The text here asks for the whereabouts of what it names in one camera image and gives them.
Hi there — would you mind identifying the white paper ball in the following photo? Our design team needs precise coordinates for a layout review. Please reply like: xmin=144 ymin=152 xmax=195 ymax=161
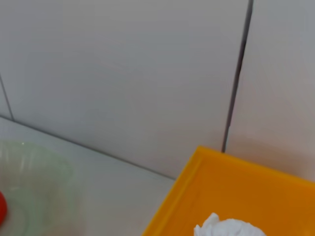
xmin=193 ymin=212 xmax=268 ymax=236

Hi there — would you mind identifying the clear wavy fruit plate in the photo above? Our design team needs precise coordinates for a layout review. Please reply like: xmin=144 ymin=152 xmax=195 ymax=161
xmin=0 ymin=140 xmax=82 ymax=236

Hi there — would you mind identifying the yellow plastic bin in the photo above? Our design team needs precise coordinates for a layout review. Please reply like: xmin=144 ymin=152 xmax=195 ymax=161
xmin=141 ymin=145 xmax=315 ymax=236

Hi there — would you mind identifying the red-orange toy fruit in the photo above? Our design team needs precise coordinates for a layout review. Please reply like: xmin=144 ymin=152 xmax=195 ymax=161
xmin=0 ymin=190 xmax=8 ymax=226

